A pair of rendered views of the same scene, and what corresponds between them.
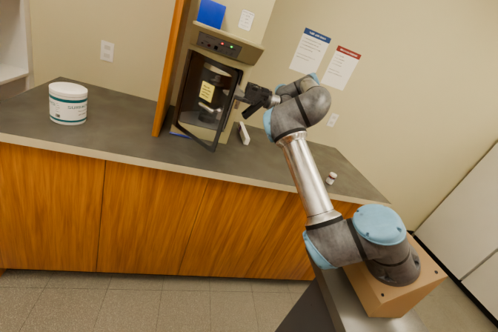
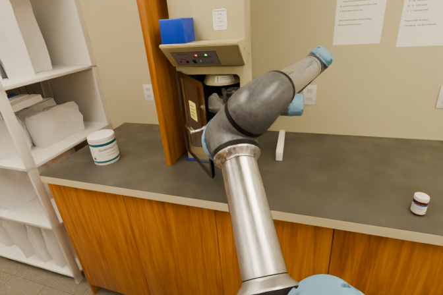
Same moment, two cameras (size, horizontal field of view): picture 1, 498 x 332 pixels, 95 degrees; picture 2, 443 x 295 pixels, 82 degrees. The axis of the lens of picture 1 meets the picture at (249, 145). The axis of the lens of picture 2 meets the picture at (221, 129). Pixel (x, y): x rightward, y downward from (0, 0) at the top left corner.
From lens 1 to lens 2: 0.54 m
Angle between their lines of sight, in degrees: 35
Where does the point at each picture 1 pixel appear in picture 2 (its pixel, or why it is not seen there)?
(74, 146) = (96, 184)
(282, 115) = (213, 127)
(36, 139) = (75, 181)
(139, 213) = (165, 246)
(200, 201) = (216, 237)
